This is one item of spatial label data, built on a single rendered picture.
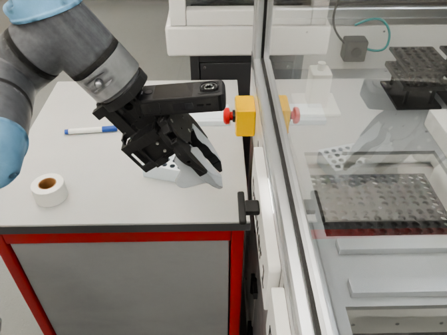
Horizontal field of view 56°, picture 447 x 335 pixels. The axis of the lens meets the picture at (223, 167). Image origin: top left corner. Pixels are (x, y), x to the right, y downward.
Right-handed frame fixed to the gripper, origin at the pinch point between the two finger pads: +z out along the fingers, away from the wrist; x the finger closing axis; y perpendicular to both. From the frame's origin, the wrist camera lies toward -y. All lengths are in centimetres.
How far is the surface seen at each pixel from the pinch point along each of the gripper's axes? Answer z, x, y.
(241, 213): 8.7, 1.3, 1.7
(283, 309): 9.8, 20.0, -2.8
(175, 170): 10.5, -23.4, 19.4
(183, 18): -1, -81, 12
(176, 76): 66, -218, 79
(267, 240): 9.3, 8.6, -2.0
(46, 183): -4.9, -20.7, 43.6
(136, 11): 40, -346, 117
